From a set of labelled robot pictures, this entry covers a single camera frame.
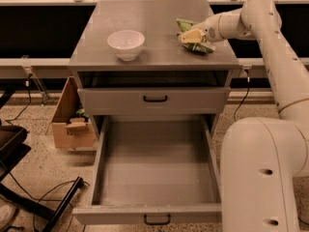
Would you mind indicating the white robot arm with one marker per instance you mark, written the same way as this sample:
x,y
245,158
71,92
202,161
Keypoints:
x,y
260,157

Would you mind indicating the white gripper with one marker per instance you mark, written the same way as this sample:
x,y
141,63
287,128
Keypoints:
x,y
210,28

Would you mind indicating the grey railing ledge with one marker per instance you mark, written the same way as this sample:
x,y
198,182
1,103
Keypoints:
x,y
58,68

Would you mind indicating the grey drawer cabinet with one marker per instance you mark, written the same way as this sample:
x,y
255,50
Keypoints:
x,y
163,61

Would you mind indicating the closed grey upper drawer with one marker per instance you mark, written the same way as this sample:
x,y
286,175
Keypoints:
x,y
129,101

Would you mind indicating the black upper drawer handle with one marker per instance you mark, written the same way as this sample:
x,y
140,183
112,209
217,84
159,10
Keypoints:
x,y
146,99

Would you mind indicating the green item in box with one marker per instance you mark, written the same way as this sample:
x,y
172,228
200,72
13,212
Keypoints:
x,y
80,113

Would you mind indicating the black office chair base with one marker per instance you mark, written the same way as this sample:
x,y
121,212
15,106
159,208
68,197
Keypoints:
x,y
46,172

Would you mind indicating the open grey middle drawer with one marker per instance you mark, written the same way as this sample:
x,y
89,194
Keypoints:
x,y
148,166

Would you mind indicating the green jalapeno chip bag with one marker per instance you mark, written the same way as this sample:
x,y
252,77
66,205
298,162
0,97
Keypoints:
x,y
204,47

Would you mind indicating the black middle drawer handle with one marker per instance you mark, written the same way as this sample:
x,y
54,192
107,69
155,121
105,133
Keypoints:
x,y
153,220

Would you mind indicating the black drawer handle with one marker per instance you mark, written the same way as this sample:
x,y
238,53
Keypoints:
x,y
153,220
146,99

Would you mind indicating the white ceramic bowl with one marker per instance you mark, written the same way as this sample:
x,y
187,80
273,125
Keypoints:
x,y
126,44

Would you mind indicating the cardboard box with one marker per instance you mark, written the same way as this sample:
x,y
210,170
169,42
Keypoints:
x,y
68,130

